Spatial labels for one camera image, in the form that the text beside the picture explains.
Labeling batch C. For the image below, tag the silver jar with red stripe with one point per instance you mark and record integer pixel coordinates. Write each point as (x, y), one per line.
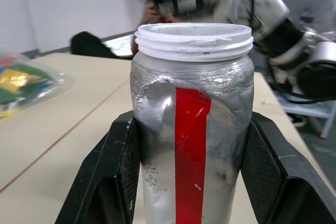
(189, 140)

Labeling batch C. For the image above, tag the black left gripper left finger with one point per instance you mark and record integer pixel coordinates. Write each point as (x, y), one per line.
(105, 166)

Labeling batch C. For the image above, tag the clear bag of colourful items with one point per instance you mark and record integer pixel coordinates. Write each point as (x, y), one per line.
(23, 82)

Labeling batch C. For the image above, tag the dark rounded shape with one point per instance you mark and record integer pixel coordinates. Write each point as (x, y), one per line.
(89, 45)

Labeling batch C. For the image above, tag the person behind the robot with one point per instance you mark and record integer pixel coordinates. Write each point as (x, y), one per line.
(151, 15)

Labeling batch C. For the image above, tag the white metal rack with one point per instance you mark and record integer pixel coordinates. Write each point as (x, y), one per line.
(317, 108)

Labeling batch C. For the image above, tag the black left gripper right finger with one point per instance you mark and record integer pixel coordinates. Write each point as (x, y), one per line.
(278, 179)

